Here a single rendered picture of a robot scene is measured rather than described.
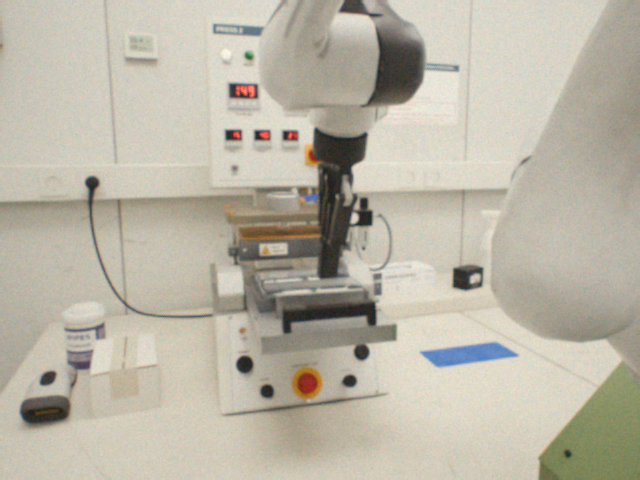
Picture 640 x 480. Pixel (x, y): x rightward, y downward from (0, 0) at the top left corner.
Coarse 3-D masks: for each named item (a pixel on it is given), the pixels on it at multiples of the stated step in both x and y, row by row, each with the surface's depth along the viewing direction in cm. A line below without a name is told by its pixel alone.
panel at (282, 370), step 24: (240, 336) 98; (264, 360) 98; (288, 360) 99; (312, 360) 100; (336, 360) 101; (360, 360) 102; (240, 384) 96; (288, 384) 98; (336, 384) 100; (360, 384) 101; (240, 408) 94; (264, 408) 95
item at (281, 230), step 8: (280, 224) 117; (288, 224) 118; (304, 224) 129; (312, 224) 129; (240, 232) 117; (248, 232) 116; (256, 232) 116; (264, 232) 116; (272, 232) 116; (280, 232) 116; (288, 232) 116; (296, 232) 116; (304, 232) 116; (312, 232) 116
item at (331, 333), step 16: (288, 304) 82; (304, 304) 83; (256, 320) 82; (272, 320) 82; (320, 320) 81; (336, 320) 82; (352, 320) 82; (384, 320) 82; (256, 336) 81; (272, 336) 75; (288, 336) 76; (304, 336) 76; (320, 336) 77; (336, 336) 78; (352, 336) 78; (368, 336) 79; (384, 336) 80; (272, 352) 75
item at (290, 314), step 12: (360, 300) 79; (372, 300) 79; (288, 312) 75; (300, 312) 76; (312, 312) 76; (324, 312) 77; (336, 312) 77; (348, 312) 78; (360, 312) 78; (372, 312) 79; (288, 324) 75; (372, 324) 79
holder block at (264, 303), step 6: (252, 276) 100; (252, 282) 96; (252, 288) 95; (258, 288) 92; (258, 294) 88; (366, 294) 90; (258, 300) 85; (264, 300) 85; (270, 300) 86; (258, 306) 86; (264, 306) 86; (270, 306) 86
